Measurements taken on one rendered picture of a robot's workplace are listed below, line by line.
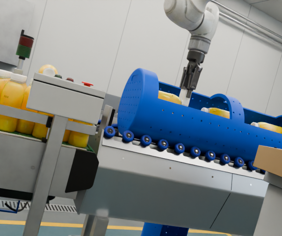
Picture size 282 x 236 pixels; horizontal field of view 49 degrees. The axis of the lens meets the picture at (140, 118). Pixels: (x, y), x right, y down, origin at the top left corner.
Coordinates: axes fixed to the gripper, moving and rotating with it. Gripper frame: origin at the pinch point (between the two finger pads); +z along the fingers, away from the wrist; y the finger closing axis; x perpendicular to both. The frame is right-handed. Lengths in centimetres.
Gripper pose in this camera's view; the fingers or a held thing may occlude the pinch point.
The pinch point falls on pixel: (184, 98)
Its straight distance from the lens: 136.3
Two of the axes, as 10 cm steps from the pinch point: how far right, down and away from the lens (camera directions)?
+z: -2.6, 9.6, 0.4
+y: -3.2, -1.2, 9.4
